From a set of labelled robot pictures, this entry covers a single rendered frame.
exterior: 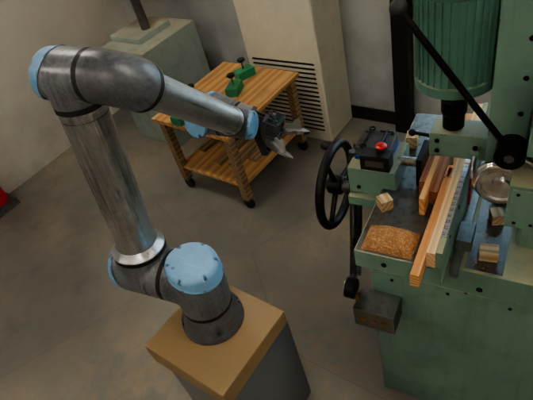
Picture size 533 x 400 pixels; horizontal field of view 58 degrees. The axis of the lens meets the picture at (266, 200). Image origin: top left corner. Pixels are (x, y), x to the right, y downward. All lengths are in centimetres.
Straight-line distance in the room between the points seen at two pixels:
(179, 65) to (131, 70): 230
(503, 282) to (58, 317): 213
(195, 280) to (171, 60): 220
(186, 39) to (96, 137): 227
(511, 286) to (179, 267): 83
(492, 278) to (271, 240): 145
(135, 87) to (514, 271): 97
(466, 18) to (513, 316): 75
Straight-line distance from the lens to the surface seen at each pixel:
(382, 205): 127
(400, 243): 118
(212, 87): 286
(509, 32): 106
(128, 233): 130
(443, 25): 105
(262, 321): 148
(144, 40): 329
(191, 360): 146
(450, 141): 126
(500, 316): 141
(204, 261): 130
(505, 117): 115
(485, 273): 129
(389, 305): 144
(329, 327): 215
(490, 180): 118
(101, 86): 103
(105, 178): 120
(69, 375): 249
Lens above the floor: 181
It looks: 41 degrees down
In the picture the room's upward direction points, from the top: 17 degrees counter-clockwise
